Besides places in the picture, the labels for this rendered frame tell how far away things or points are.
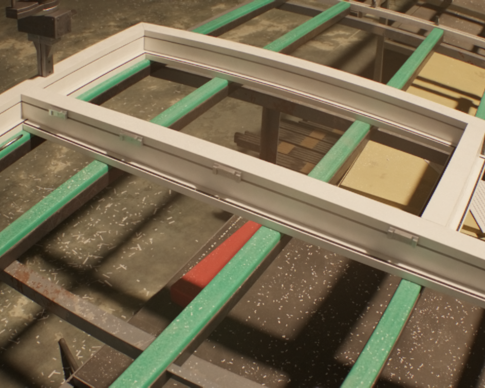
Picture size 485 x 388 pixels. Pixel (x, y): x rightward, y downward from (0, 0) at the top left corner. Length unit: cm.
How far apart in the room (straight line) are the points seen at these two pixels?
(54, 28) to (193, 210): 139
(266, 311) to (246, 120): 195
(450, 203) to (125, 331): 53
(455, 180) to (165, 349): 55
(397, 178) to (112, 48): 76
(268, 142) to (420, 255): 73
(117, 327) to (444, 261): 48
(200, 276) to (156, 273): 96
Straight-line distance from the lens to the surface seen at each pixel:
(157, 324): 123
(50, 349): 200
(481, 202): 160
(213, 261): 130
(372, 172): 161
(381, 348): 84
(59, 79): 139
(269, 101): 149
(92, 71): 146
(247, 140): 230
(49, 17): 128
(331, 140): 235
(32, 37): 135
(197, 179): 106
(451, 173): 109
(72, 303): 94
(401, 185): 158
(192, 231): 240
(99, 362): 116
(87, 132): 119
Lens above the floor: 147
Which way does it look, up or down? 34 degrees down
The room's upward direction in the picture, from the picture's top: 3 degrees clockwise
